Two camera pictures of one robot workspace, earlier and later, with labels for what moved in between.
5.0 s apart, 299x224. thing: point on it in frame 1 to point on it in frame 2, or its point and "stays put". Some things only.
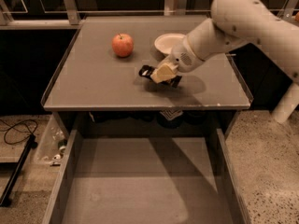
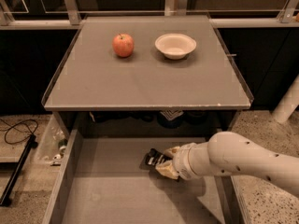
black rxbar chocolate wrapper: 172,81 to 155,158
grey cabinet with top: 97,86 stays put
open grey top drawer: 145,180 stays put
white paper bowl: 164,42 stays put
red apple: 122,44 stays put
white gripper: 181,59 to 183,161
